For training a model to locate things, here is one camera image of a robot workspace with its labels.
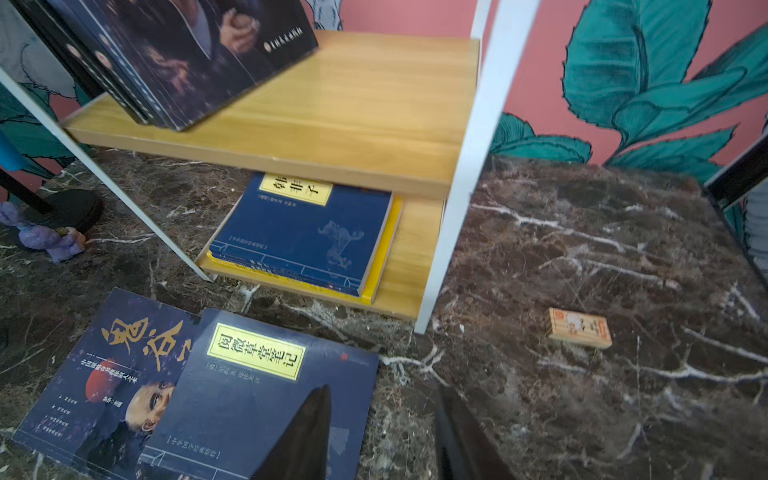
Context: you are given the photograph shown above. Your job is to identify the small purple rabbit figure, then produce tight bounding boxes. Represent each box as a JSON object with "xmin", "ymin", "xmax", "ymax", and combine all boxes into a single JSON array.
[{"xmin": 1, "ymin": 202, "xmax": 86, "ymax": 263}]

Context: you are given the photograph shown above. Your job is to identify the black book white characters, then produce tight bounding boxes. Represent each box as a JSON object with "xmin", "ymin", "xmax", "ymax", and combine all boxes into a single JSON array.
[{"xmin": 10, "ymin": 1, "xmax": 155, "ymax": 125}]

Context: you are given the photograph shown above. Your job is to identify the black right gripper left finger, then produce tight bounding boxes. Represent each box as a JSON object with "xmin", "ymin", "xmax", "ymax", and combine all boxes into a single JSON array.
[{"xmin": 250, "ymin": 385, "xmax": 332, "ymax": 480}]

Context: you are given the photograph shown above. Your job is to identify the purple portrait book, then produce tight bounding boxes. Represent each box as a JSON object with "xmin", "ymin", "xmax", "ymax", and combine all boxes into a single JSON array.
[
  {"xmin": 49, "ymin": 0, "xmax": 318, "ymax": 131},
  {"xmin": 13, "ymin": 288, "xmax": 206, "ymax": 479}
]

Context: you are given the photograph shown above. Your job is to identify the yellow book on shelf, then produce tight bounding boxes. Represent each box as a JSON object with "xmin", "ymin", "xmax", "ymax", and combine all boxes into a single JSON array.
[{"xmin": 205, "ymin": 195, "xmax": 404, "ymax": 306}]

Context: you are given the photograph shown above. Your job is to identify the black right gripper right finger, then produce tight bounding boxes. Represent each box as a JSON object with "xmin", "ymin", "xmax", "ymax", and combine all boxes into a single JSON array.
[{"xmin": 435, "ymin": 385, "xmax": 515, "ymax": 480}]

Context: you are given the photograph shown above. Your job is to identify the blue toy microphone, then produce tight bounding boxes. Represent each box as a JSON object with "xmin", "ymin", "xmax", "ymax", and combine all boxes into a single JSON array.
[{"xmin": 0, "ymin": 132, "xmax": 27, "ymax": 172}]

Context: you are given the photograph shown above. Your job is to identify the small wooden block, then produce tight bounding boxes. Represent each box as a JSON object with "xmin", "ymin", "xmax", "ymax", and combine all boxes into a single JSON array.
[{"xmin": 548, "ymin": 308, "xmax": 613, "ymax": 349}]

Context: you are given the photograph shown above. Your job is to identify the white wooden two-tier shelf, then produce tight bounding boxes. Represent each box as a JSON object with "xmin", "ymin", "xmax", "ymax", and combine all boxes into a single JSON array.
[{"xmin": 1, "ymin": 1, "xmax": 539, "ymax": 334}]

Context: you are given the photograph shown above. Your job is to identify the black microphone stand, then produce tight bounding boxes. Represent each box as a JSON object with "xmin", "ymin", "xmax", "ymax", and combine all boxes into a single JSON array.
[{"xmin": 1, "ymin": 171, "xmax": 104, "ymax": 233}]

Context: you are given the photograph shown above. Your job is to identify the small blue book yellow label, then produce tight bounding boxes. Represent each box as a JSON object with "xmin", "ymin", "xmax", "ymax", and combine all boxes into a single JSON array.
[{"xmin": 139, "ymin": 309, "xmax": 379, "ymax": 479}]

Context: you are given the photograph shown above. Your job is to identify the dark blue book white label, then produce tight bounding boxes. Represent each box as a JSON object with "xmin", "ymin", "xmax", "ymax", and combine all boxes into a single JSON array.
[{"xmin": 208, "ymin": 172, "xmax": 395, "ymax": 297}]

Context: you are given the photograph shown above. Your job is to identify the right black frame post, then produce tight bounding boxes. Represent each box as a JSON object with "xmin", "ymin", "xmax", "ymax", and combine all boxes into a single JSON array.
[{"xmin": 703, "ymin": 128, "xmax": 767, "ymax": 287}]

